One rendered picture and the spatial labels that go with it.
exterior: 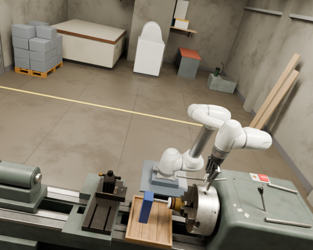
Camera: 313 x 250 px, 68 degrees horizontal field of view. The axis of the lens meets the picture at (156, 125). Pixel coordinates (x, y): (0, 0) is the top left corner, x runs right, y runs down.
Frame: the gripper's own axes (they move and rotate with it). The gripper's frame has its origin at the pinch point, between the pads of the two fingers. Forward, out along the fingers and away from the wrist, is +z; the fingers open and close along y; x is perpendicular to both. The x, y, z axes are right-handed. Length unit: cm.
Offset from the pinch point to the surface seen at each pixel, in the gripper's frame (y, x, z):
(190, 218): 9.8, -6.9, 23.9
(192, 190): -7.6, -0.7, 20.4
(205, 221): 13.9, 0.8, 22.1
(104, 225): 1, -57, 39
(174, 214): -12, -4, 53
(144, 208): -5.7, -31.0, 33.7
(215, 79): -512, 303, 162
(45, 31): -512, -164, 84
